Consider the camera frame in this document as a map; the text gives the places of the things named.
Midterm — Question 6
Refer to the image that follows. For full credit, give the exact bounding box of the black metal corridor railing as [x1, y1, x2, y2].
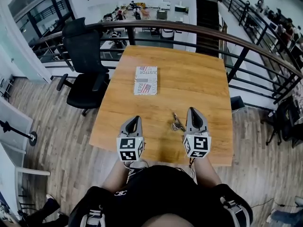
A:
[222, 0, 303, 70]

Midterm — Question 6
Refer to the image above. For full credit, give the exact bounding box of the person's left shoe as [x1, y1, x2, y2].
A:
[125, 161, 149, 184]

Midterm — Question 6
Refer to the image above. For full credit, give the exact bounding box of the grey trash bin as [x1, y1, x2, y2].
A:
[230, 95, 246, 111]

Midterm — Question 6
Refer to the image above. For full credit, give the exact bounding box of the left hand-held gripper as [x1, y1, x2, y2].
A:
[116, 115, 145, 162]

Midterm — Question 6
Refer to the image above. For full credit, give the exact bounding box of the thin black floor cable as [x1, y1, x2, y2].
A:
[250, 198, 286, 209]

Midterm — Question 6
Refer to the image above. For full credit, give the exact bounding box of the black chair with bag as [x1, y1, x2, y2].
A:
[260, 95, 303, 149]

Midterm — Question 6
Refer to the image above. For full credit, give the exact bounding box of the black railing with wooden handrail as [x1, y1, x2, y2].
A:
[29, 19, 303, 105]

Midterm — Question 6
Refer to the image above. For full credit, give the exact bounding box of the person's left forearm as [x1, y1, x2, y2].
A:
[102, 161, 130, 194]

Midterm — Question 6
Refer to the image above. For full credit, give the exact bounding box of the black coat rack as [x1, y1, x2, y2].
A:
[0, 120, 38, 147]

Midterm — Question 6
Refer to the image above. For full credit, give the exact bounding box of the right hand-held gripper cable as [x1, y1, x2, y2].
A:
[188, 157, 197, 183]

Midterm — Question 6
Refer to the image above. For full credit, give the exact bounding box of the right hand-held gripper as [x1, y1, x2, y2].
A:
[183, 107, 212, 159]

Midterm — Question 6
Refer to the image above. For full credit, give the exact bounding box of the person's right forearm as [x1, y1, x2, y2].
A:
[193, 156, 223, 192]

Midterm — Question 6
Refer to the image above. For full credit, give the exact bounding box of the person's black shirt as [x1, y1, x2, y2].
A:
[68, 165, 253, 227]

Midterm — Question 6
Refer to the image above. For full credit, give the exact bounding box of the white printed book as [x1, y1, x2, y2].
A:
[133, 66, 158, 96]

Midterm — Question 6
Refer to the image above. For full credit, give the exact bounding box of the small metal tool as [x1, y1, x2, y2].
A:
[171, 112, 187, 132]

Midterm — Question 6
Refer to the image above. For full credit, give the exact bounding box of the black mesh office chair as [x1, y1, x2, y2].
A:
[56, 17, 111, 117]

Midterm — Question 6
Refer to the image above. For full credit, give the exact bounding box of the white table frame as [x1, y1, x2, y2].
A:
[15, 166, 51, 200]

